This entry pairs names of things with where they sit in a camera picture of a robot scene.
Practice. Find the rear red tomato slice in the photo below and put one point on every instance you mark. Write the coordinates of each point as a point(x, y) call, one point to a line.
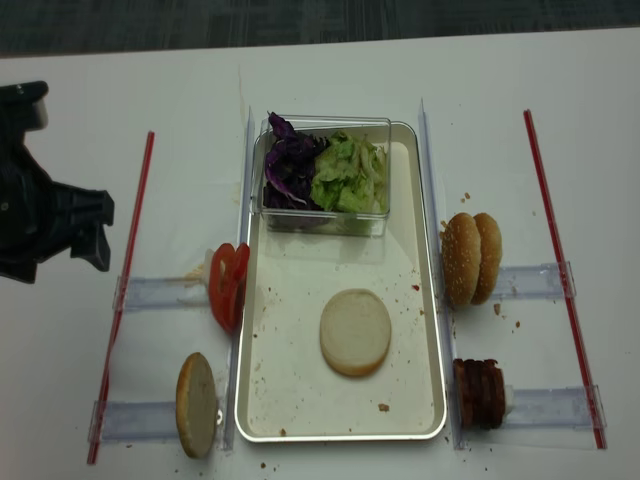
point(239, 275)

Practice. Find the white pusher block left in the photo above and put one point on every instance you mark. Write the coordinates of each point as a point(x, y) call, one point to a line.
point(206, 266)

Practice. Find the lower left clear holder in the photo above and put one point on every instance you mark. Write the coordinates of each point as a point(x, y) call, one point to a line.
point(129, 422)

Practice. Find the front red tomato slice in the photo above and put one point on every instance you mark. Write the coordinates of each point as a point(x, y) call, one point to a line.
point(221, 286)

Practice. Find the white pusher block right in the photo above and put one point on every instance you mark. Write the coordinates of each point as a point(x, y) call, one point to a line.
point(506, 397)

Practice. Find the sesame top bun right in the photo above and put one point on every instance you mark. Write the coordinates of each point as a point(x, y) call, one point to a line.
point(491, 256)

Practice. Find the bun slice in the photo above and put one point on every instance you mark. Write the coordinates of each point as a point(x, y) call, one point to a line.
point(355, 332)
point(196, 406)

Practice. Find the right red strip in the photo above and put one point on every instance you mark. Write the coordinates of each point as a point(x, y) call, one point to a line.
point(598, 428)

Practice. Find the left red strip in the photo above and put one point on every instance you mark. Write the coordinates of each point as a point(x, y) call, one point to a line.
point(100, 405)

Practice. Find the white pusher block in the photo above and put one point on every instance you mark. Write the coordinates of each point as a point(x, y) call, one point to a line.
point(206, 266)
point(506, 397)

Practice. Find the clear plastic salad box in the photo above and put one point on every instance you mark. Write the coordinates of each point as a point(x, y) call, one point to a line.
point(378, 132)

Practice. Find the clear holder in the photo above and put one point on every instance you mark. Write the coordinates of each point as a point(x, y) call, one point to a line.
point(129, 422)
point(551, 408)
point(551, 281)
point(140, 293)

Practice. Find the upper right clear holder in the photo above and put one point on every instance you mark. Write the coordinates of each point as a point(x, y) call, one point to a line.
point(551, 281)

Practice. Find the purple cabbage leaves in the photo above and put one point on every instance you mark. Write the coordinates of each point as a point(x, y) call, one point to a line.
point(290, 167)

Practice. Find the sesame top bun left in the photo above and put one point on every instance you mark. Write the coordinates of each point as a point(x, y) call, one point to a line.
point(461, 257)

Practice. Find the white rectangular metal tray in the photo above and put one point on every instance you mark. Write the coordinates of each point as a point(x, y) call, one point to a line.
point(285, 390)

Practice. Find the red tomato slice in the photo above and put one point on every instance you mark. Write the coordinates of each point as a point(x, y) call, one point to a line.
point(239, 275)
point(221, 286)

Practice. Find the upper left clear holder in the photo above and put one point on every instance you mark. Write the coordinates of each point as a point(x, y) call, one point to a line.
point(140, 293)

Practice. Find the red strip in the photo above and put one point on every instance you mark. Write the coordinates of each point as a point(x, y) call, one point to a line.
point(100, 405)
point(598, 428)

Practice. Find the green lettuce leaves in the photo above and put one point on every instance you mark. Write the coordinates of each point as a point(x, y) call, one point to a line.
point(351, 176)

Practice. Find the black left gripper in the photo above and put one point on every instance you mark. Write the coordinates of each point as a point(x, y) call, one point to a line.
point(39, 216)

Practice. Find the sesame bun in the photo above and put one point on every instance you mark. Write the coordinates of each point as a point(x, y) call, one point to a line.
point(491, 256)
point(461, 257)

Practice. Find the lower right clear holder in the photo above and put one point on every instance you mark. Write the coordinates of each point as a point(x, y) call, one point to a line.
point(551, 408)

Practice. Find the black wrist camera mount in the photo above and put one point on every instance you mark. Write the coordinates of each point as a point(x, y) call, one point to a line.
point(22, 106)

